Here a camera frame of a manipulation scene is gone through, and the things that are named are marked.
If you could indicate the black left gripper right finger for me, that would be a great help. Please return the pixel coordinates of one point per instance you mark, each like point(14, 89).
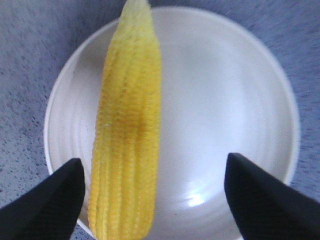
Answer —
point(264, 208)

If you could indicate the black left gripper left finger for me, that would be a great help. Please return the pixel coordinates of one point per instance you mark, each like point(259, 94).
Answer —
point(50, 210)

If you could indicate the pale orange-yellow corn cob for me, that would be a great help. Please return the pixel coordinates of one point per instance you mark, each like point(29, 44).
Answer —
point(125, 156)

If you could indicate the white round plate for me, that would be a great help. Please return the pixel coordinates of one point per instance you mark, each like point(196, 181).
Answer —
point(222, 92)

